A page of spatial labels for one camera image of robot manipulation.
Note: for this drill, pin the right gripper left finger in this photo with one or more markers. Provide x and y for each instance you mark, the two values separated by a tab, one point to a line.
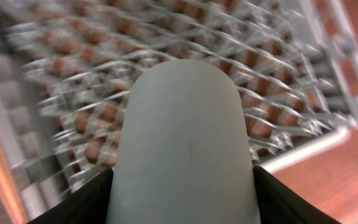
87	205

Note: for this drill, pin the grey dishwasher rack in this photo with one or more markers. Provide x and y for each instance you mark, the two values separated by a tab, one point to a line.
67	67

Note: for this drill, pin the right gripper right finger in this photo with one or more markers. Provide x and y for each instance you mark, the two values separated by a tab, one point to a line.
278	204

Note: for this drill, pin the light blue cup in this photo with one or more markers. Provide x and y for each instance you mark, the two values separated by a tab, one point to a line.
183	155

